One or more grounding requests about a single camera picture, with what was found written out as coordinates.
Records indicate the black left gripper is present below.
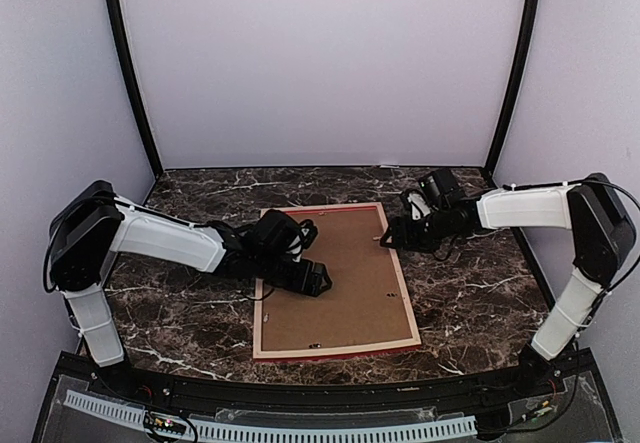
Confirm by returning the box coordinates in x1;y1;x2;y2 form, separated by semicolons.
254;250;332;297

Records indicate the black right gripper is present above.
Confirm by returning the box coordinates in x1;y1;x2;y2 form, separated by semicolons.
380;206;453;254

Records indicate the brown cardboard backing board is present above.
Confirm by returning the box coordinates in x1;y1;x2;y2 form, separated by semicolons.
260;207;414;352

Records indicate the red wooden picture frame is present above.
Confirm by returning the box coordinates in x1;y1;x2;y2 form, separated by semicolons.
252;201;422;362

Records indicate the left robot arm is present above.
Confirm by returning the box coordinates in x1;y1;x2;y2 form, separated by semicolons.
43;180;333;399

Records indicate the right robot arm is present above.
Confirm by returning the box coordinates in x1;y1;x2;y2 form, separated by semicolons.
379;169;639;362

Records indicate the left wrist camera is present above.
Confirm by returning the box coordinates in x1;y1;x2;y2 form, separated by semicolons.
245;209;318;261

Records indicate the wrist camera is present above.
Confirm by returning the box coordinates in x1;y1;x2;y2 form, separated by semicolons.
245;209;318;261
400;168;466;220

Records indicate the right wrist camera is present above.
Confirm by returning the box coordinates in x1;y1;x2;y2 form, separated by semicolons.
400;168;466;220

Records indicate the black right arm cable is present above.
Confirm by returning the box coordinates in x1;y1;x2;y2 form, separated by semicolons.
579;175;639;294

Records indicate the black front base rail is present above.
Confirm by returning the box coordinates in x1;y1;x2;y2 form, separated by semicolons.
54;350;596;414

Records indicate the white slotted cable duct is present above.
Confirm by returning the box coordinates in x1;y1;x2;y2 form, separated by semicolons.
63;390;477;442

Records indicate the black right enclosure post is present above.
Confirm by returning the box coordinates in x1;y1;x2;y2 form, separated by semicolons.
484;0;539;176

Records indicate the black enclosure post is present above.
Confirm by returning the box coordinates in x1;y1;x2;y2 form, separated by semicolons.
484;0;539;176
105;0;164;179

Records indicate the black left enclosure post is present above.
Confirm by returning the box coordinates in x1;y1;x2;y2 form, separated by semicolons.
105;0;164;179

